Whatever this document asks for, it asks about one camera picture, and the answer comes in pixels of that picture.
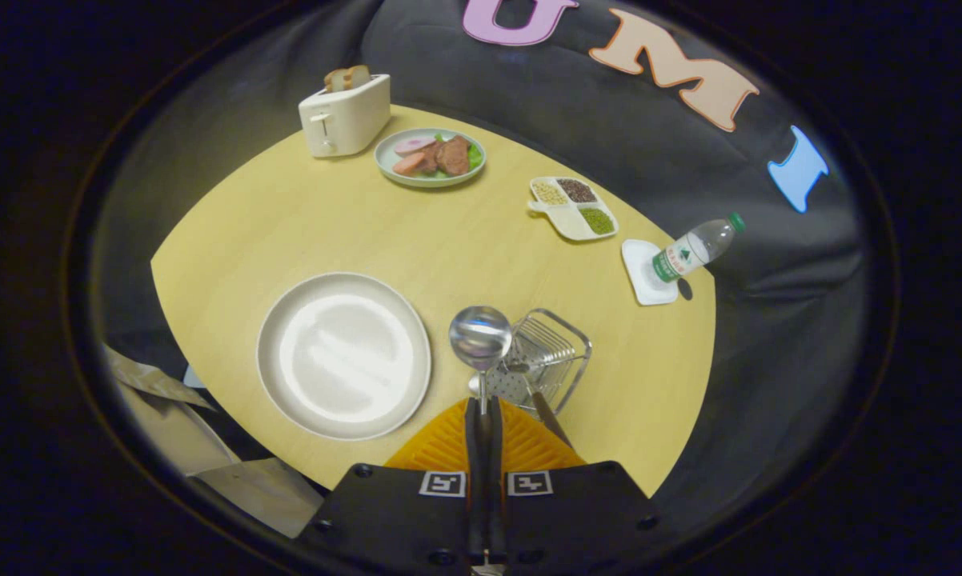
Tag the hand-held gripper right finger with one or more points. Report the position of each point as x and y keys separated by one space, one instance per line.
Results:
x=497 y=496

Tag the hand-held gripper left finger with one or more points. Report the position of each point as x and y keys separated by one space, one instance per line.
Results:
x=474 y=480

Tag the large white plate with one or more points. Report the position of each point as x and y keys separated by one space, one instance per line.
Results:
x=345 y=356

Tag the beige paper bag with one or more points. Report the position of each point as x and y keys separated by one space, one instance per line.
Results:
x=257 y=488

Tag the white square coaster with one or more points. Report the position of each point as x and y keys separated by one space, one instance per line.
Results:
x=641 y=276

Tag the white divided bean dish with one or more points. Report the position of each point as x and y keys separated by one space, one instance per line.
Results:
x=569 y=220

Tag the black round table grommet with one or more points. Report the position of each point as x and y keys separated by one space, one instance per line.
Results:
x=685 y=290

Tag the pale green food plate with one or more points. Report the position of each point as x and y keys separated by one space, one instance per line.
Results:
x=429 y=181

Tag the clear water bottle green cap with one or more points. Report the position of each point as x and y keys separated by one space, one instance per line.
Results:
x=689 y=250

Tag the orange sausage piece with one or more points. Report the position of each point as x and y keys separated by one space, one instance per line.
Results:
x=407 y=165

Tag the green lettuce leaf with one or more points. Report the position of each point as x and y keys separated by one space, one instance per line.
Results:
x=475 y=156

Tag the brown meat piece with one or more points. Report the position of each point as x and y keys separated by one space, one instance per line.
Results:
x=453 y=156

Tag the pink ham slice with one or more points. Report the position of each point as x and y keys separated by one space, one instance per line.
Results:
x=414 y=145

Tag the cream toaster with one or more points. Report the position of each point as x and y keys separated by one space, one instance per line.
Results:
x=349 y=116

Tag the toast slice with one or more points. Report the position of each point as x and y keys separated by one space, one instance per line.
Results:
x=358 y=76
x=336 y=80

